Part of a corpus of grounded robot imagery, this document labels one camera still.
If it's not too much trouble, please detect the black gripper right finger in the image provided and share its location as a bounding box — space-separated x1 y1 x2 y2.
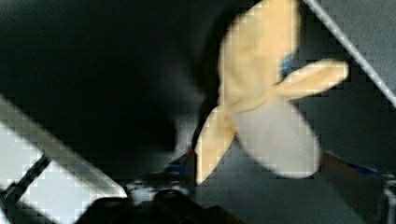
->
319 151 389 224

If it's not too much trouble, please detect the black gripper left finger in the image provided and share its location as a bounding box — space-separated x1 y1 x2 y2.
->
146 146 197 193

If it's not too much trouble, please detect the peeled plush banana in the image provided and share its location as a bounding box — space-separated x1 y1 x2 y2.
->
195 0 348 183

